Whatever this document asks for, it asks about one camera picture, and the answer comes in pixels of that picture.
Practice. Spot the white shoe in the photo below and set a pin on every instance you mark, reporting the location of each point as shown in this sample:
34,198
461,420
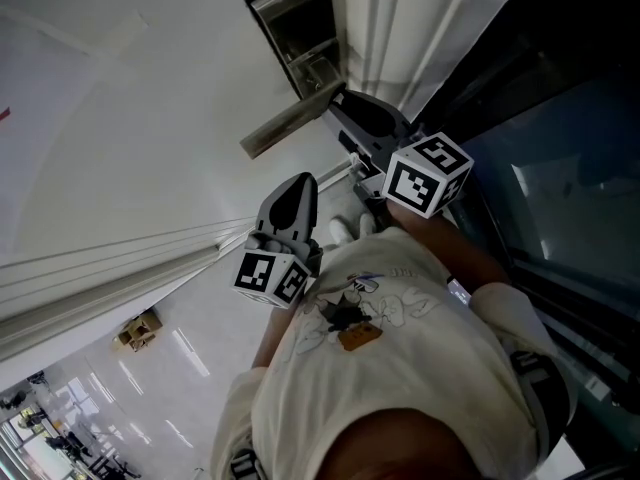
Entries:
366,224
341,229

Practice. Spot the grey metal lock plate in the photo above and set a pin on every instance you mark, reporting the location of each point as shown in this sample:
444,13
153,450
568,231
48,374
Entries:
295,23

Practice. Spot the white door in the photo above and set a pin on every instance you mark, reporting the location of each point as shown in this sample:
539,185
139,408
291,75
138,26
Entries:
165,118

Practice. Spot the brown cardboard box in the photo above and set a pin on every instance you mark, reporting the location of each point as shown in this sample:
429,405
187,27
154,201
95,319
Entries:
140,330

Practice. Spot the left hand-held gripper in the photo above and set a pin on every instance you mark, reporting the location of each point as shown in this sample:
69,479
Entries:
260,273

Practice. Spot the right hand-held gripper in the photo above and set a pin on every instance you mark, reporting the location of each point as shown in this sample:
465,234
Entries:
415,178

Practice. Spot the person's left forearm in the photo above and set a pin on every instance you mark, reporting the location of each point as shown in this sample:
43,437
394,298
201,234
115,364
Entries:
272,333

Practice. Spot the white door frame moulding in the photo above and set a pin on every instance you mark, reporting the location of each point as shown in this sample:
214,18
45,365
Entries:
400,28

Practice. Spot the cream printed t-shirt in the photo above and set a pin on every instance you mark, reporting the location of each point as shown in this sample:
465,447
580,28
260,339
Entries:
410,368

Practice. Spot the person's left hand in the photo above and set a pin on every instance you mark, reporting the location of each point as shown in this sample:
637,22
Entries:
272,244

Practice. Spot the person's right forearm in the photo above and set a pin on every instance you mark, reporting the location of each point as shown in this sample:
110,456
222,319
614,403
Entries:
445,243

